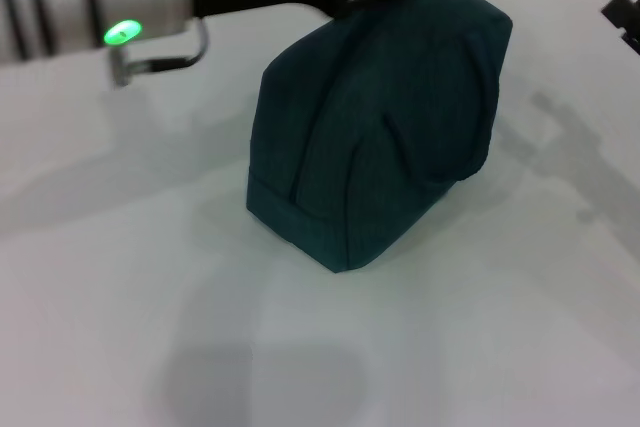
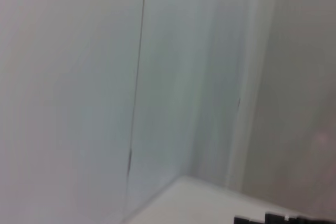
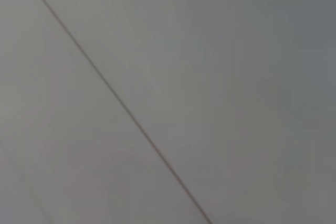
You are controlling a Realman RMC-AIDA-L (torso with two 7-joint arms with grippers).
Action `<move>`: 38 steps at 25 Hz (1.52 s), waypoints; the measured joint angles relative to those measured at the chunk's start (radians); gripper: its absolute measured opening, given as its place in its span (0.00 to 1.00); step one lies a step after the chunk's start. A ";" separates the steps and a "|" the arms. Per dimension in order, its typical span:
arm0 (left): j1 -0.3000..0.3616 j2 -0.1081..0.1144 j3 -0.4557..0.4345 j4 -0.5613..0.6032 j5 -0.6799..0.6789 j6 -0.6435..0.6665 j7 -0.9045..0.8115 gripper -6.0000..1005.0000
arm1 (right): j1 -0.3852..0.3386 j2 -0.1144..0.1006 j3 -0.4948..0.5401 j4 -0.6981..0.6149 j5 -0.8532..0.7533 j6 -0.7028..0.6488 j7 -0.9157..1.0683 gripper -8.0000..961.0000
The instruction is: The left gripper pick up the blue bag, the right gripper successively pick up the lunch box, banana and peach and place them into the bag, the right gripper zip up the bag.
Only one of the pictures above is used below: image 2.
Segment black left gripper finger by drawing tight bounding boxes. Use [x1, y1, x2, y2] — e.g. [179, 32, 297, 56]
[264, 211, 336, 224]
[233, 215, 254, 224]

